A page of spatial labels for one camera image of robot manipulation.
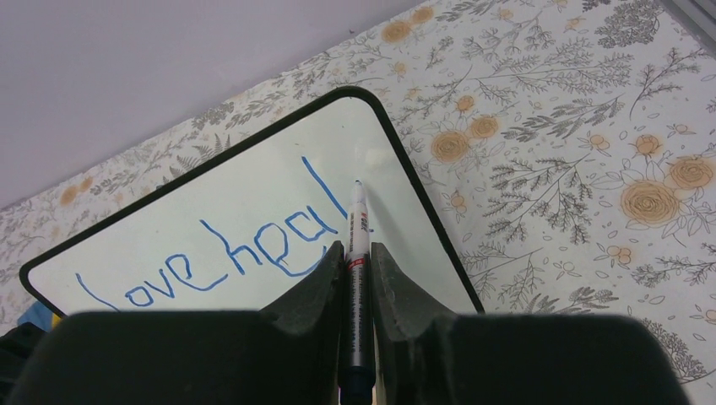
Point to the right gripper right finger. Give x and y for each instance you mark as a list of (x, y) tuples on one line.
[(429, 354)]

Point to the blue cartoon cloth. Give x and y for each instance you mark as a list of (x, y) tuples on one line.
[(40, 316)]

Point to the black framed whiteboard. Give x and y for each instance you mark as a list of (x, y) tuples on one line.
[(247, 225)]

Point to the floral tablecloth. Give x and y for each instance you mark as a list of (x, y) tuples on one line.
[(568, 146)]

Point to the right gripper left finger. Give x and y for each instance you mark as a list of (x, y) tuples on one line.
[(285, 353)]

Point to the white whiteboard marker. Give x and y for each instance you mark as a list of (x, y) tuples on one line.
[(357, 370)]

